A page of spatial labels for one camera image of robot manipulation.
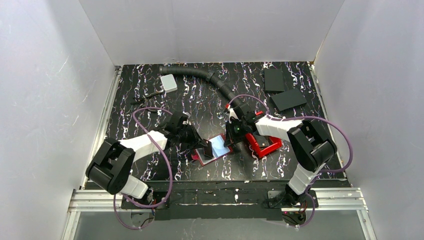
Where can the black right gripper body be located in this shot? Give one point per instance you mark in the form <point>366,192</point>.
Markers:
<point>231,134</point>

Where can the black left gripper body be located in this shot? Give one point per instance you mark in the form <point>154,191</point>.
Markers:
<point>197,139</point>

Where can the red card holder wallet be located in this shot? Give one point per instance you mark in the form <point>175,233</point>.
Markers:
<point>197,155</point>

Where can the red plastic tray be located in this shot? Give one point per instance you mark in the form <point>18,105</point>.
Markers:
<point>262,146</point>

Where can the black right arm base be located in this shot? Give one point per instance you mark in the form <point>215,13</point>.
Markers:
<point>297,205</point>

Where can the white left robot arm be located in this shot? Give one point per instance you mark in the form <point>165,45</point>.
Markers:
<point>111,165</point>

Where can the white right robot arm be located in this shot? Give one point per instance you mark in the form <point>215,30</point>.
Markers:
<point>312,145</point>

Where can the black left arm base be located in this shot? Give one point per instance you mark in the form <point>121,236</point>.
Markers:
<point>150,200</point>

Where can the small grey box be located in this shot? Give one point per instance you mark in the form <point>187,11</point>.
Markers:
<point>168,83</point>

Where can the black pliers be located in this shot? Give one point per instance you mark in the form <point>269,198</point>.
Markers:
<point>143,99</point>

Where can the black flat pad lower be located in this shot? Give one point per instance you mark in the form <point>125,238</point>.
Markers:
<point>288,99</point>

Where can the black flat pad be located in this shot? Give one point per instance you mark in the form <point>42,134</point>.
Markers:
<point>288,99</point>
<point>273,81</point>

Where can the black flat pad upper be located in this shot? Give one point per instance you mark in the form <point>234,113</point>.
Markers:
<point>273,81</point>

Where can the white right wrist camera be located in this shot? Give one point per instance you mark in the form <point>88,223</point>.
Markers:
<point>232,116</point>

